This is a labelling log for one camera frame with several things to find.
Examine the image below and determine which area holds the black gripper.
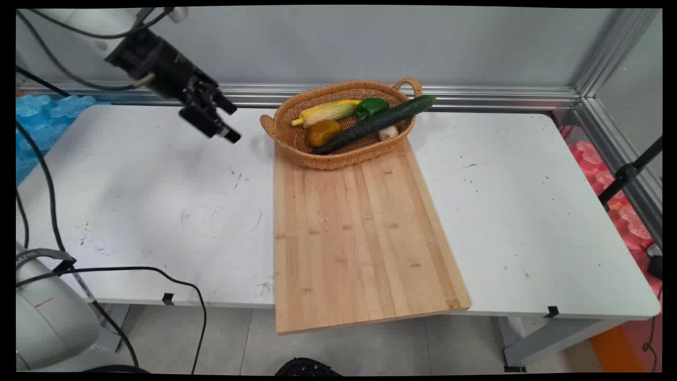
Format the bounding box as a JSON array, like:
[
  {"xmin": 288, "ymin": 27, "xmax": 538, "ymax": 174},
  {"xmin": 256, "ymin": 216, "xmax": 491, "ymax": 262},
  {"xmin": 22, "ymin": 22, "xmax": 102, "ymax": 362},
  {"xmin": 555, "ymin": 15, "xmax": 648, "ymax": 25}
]
[{"xmin": 139, "ymin": 40, "xmax": 242, "ymax": 144}]

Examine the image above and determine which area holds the long dark green cucumber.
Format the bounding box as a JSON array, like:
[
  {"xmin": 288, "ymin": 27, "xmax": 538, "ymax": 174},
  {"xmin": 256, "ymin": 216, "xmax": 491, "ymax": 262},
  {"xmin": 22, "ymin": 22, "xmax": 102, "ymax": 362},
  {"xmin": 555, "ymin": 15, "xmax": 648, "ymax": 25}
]
[{"xmin": 311, "ymin": 95, "xmax": 437, "ymax": 156}]

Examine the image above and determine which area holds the woven wicker basket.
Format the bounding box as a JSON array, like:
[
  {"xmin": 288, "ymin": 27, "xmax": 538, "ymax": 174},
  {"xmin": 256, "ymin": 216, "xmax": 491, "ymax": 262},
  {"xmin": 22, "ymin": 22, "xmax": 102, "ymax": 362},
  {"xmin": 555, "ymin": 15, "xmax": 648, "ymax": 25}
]
[{"xmin": 259, "ymin": 78, "xmax": 423, "ymax": 170}]

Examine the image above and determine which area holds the orange yellow bell pepper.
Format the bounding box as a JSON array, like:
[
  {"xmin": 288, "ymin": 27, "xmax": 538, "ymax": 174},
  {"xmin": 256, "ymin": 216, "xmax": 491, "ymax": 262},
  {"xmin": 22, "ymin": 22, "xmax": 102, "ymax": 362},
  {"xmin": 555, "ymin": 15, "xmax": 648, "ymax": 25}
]
[{"xmin": 308, "ymin": 119, "xmax": 342, "ymax": 148}]

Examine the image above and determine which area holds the yellow corn cob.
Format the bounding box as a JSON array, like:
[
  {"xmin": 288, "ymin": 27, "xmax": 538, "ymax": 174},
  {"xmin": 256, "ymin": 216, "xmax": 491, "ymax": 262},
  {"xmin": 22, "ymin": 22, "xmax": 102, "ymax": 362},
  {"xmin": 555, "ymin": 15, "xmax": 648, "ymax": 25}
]
[{"xmin": 290, "ymin": 99, "xmax": 362, "ymax": 128}]

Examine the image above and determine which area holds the green bell pepper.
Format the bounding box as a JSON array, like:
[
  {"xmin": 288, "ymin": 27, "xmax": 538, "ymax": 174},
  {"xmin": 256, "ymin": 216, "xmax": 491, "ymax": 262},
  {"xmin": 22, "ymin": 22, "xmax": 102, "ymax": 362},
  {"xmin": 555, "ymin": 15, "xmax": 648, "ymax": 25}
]
[{"xmin": 354, "ymin": 97, "xmax": 390, "ymax": 121}]

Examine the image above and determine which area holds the blue foam mat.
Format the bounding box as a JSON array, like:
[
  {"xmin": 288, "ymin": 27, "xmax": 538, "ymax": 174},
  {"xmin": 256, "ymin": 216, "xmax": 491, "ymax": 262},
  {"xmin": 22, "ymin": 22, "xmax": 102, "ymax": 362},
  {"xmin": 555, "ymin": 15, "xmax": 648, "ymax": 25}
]
[{"xmin": 16, "ymin": 94, "xmax": 112, "ymax": 186}]

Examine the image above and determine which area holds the bamboo cutting board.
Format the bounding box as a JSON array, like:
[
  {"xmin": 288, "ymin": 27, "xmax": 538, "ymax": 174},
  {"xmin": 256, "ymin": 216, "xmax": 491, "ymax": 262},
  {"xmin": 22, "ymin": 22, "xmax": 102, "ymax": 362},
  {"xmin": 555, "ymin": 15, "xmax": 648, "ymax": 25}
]
[{"xmin": 273, "ymin": 139, "xmax": 471, "ymax": 335}]

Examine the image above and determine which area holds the grey metal table leg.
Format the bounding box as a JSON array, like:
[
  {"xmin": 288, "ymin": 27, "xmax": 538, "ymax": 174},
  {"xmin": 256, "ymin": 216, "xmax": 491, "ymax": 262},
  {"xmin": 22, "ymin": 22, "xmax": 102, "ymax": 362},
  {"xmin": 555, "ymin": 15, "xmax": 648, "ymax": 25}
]
[
  {"xmin": 91, "ymin": 303, "xmax": 131, "ymax": 354},
  {"xmin": 497, "ymin": 316, "xmax": 630, "ymax": 372}
]

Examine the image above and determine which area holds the black round object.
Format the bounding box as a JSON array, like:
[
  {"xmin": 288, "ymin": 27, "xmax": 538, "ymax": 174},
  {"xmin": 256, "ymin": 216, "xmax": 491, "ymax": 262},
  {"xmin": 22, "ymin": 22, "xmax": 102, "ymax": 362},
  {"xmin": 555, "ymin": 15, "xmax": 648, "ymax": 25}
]
[{"xmin": 275, "ymin": 357, "xmax": 344, "ymax": 377}]

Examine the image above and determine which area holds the black tripod pole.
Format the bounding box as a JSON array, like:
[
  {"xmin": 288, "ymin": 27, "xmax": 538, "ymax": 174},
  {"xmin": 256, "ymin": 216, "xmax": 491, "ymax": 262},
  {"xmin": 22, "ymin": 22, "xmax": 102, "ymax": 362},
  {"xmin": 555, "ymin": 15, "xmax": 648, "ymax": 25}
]
[{"xmin": 598, "ymin": 136, "xmax": 663, "ymax": 212}]

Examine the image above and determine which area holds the pink foam mat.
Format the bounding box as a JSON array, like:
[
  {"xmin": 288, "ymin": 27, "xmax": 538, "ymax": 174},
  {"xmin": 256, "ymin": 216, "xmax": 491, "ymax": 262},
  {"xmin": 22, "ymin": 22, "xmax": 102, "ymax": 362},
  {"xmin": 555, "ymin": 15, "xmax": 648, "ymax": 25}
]
[{"xmin": 561, "ymin": 124, "xmax": 663, "ymax": 371}]

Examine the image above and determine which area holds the small black device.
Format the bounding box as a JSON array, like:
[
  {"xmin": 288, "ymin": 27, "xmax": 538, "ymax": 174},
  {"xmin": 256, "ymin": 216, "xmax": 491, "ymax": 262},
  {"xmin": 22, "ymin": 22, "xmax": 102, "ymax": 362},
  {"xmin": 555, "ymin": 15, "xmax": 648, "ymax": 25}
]
[{"xmin": 646, "ymin": 242, "xmax": 663, "ymax": 281}]

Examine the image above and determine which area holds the orange floor mat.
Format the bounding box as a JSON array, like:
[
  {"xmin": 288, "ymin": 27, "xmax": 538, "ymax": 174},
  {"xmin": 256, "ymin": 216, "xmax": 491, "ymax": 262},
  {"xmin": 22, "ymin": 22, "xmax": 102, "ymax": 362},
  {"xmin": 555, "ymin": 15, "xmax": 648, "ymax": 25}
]
[{"xmin": 589, "ymin": 323, "xmax": 647, "ymax": 373}]

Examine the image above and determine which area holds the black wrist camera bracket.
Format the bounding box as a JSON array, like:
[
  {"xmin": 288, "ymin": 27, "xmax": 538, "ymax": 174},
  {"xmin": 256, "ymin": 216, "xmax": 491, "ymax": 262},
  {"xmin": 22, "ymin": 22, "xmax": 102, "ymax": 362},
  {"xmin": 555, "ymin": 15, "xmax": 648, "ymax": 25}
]
[{"xmin": 105, "ymin": 29, "xmax": 159, "ymax": 83}]

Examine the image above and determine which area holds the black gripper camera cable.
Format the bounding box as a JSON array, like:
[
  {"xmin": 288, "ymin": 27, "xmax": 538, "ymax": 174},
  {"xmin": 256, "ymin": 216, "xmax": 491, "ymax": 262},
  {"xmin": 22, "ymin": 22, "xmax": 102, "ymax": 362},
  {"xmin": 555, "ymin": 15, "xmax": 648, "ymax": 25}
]
[{"xmin": 16, "ymin": 7, "xmax": 176, "ymax": 92}]

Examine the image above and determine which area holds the thin black floor cable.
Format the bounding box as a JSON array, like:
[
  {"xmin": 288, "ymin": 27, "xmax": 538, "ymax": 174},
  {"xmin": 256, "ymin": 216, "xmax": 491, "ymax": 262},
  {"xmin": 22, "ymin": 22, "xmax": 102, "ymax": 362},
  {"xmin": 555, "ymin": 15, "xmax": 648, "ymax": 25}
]
[{"xmin": 16, "ymin": 266, "xmax": 208, "ymax": 374}]

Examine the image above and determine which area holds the black cable behind table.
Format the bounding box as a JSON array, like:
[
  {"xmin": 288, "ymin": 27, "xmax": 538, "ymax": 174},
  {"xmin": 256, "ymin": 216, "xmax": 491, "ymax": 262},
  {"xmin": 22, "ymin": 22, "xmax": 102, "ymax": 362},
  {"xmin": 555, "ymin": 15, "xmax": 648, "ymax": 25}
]
[{"xmin": 16, "ymin": 65, "xmax": 70, "ymax": 98}]

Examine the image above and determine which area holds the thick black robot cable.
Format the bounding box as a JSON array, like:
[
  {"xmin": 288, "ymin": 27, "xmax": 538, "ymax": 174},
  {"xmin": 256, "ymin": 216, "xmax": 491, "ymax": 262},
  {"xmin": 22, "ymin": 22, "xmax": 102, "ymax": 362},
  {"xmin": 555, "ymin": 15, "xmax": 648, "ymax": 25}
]
[{"xmin": 16, "ymin": 121, "xmax": 141, "ymax": 368}]

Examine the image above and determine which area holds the grey SAMZHE velcro strap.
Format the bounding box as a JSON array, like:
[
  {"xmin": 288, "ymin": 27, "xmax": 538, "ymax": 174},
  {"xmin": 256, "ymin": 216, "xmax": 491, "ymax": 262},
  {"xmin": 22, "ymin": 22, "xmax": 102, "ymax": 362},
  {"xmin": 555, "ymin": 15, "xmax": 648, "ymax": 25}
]
[{"xmin": 16, "ymin": 248, "xmax": 78, "ymax": 274}]

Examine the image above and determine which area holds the aluminium frame rail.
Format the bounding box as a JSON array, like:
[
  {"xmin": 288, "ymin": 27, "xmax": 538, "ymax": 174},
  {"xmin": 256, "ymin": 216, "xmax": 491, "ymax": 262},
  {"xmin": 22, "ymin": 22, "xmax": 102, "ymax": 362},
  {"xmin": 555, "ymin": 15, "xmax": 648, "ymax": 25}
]
[{"xmin": 16, "ymin": 81, "xmax": 581, "ymax": 113}]

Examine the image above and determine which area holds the aluminium frame corner post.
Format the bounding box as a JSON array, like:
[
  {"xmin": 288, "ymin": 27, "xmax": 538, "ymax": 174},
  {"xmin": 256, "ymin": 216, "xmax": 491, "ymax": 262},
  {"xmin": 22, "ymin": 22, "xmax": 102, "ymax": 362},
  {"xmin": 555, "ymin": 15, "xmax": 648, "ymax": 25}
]
[{"xmin": 573, "ymin": 8, "xmax": 663, "ymax": 247}]

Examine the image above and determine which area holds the thin black cable on mat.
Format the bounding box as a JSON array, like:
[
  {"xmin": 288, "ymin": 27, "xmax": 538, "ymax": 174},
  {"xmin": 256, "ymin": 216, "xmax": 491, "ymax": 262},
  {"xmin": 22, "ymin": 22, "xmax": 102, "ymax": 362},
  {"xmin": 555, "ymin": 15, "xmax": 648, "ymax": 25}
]
[{"xmin": 642, "ymin": 286, "xmax": 663, "ymax": 372}]

